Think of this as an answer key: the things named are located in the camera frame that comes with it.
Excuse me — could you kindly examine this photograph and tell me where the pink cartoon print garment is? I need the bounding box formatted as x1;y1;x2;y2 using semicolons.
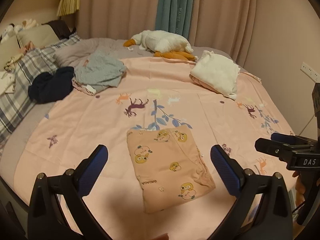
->
127;125;215;213

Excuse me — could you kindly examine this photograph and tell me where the right hand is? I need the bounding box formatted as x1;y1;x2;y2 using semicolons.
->
292;171;305;206

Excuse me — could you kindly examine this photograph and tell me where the plaid grey pillow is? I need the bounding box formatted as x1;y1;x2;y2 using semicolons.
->
1;34;81;148

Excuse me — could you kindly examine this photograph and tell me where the folded pink garment under cream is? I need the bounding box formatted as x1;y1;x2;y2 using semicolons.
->
189;74;223;94

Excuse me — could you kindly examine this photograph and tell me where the navy blue garment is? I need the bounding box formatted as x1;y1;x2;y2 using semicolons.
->
28;66;74;104

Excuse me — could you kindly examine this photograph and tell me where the pink printed bed sheet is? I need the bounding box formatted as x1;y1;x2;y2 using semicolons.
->
14;57;296;239

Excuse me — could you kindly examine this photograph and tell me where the pink beige curtain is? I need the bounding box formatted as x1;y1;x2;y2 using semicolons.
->
76;0;257;65

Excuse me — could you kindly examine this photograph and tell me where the grey crumpled garment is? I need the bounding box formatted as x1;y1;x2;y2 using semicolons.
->
72;51;127;96

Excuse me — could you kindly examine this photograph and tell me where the white goose plush toy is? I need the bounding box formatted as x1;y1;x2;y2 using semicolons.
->
123;30;198;61

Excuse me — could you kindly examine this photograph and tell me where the beige pillow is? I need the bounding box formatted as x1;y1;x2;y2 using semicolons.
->
17;24;59;48

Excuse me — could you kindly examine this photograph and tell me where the teal curtain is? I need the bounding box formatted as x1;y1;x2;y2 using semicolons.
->
155;0;193;38

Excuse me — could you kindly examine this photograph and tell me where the yellow fringed hanging cloth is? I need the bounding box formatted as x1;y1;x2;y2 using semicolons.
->
57;0;80;17

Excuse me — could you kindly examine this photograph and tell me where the white wall socket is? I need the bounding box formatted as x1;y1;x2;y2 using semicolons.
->
300;62;320;83

